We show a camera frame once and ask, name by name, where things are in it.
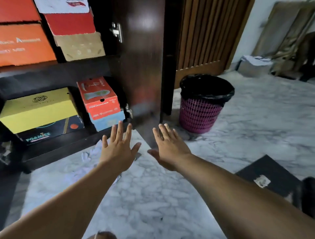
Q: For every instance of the red small shoebox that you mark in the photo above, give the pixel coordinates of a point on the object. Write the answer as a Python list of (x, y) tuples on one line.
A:
[(69, 24)]

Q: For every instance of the dark wooden cabinet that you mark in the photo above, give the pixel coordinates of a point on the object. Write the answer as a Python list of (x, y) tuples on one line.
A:
[(142, 61)]

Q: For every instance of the orange shoe box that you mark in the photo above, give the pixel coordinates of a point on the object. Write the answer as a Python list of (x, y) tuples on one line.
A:
[(24, 54)]

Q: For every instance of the brown slatted wooden door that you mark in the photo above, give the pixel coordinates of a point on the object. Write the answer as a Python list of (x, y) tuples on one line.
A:
[(209, 32)]

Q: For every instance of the white paper sheets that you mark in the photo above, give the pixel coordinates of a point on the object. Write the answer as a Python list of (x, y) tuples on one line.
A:
[(256, 60)]

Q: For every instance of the person's right forearm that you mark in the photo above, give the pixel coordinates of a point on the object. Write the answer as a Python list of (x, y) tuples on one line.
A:
[(246, 202)]

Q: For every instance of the white paper pile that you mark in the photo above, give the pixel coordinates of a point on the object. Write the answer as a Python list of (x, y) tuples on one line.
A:
[(88, 155)]

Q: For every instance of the black Foamies shoebox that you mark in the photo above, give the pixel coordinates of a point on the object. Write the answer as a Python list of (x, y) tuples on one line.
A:
[(54, 130)]

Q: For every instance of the person's left hand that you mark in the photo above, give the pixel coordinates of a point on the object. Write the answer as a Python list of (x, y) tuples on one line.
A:
[(118, 155)]

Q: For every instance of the red GoWalk shoebox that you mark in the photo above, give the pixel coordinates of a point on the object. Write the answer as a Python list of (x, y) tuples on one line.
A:
[(98, 110)]

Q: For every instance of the red and white shoe box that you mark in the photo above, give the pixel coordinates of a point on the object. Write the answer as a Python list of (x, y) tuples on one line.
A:
[(17, 11)]

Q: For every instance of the person's right hand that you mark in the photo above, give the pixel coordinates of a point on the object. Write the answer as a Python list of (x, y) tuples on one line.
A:
[(172, 152)]

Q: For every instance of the person's left forearm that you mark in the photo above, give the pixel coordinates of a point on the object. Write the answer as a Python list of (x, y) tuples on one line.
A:
[(61, 209)]

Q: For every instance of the tan cardboard shoebox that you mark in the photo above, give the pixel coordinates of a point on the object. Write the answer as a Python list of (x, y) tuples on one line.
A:
[(78, 46)]

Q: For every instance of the light wooden table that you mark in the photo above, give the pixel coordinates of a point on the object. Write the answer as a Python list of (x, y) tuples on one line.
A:
[(278, 29)]

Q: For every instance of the white Skechers shoebox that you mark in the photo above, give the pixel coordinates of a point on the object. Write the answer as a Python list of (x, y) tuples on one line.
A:
[(54, 7)]

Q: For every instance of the light blue Veranevada box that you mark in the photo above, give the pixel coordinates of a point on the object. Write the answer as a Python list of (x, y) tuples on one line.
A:
[(108, 123)]

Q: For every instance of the person's bare leg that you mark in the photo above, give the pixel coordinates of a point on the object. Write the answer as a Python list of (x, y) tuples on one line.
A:
[(104, 235)]

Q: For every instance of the silver cabinet hinge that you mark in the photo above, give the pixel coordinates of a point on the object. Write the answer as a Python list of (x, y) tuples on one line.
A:
[(117, 32), (128, 111), (5, 154)]

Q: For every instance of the black trash bag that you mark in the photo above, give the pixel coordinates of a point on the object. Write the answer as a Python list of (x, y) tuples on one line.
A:
[(206, 86)]

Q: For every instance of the black Onitsuka Tiger shoebox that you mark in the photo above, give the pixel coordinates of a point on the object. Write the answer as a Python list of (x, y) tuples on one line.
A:
[(278, 172)]

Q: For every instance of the yellow Lace Lynelle shoebox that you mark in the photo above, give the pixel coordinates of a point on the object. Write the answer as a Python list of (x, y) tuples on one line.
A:
[(37, 115)]

